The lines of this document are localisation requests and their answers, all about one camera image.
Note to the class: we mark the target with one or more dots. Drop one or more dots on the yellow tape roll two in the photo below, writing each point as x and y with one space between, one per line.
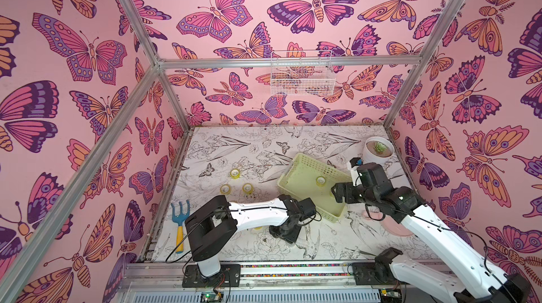
247 188

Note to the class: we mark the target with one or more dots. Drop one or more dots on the white wire wall basket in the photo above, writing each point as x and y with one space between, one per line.
297 76

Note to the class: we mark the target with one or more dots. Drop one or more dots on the white pot with succulent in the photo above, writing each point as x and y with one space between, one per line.
377 150

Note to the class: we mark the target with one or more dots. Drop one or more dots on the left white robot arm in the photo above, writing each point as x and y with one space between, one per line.
212 226

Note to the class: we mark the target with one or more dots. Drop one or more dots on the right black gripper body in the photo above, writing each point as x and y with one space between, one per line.
343 191

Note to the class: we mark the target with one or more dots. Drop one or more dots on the blue yellow garden fork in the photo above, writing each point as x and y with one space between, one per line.
179 215

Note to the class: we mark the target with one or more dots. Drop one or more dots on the aluminium front rail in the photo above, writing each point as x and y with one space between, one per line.
274 281

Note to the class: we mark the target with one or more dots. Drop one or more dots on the yellow tape roll three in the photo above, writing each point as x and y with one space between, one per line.
225 189

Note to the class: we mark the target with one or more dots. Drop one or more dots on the yellow tape roll one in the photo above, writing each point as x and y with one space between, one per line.
235 174

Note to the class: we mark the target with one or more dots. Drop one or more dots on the green plastic storage basket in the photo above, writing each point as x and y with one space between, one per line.
300 183

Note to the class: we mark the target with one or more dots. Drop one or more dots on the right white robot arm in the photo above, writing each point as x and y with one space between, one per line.
474 278

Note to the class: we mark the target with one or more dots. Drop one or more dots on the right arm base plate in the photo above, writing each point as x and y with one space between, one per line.
374 273

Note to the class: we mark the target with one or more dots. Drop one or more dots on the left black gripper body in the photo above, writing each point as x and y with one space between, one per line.
291 236

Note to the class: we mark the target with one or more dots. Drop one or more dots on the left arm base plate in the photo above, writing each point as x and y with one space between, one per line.
228 276

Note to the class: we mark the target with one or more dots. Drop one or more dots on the yellow tape roll six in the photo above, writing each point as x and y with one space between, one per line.
321 181

